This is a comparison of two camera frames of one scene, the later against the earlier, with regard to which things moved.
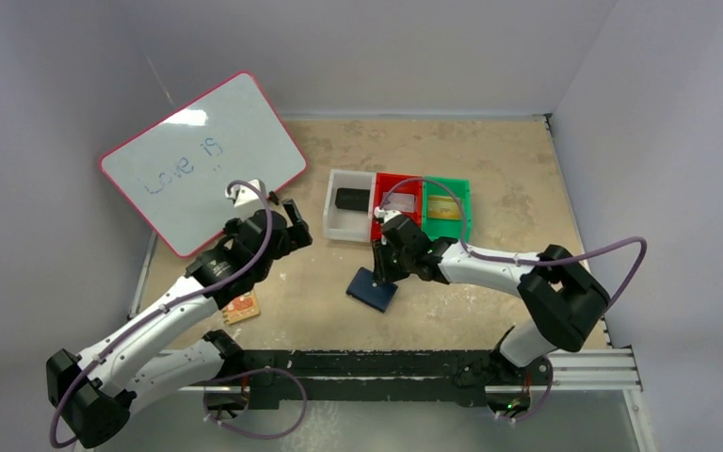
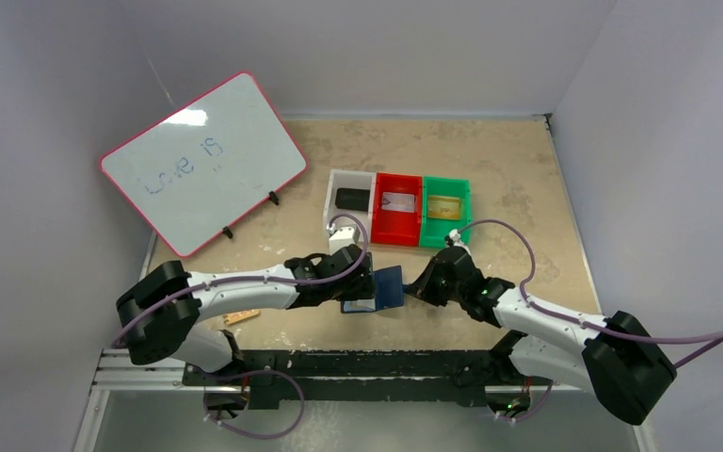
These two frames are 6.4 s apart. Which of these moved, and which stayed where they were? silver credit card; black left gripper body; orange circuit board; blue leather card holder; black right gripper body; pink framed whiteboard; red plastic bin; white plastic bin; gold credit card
Moved: black left gripper body; blue leather card holder; black right gripper body
Stayed: pink framed whiteboard; orange circuit board; silver credit card; gold credit card; red plastic bin; white plastic bin
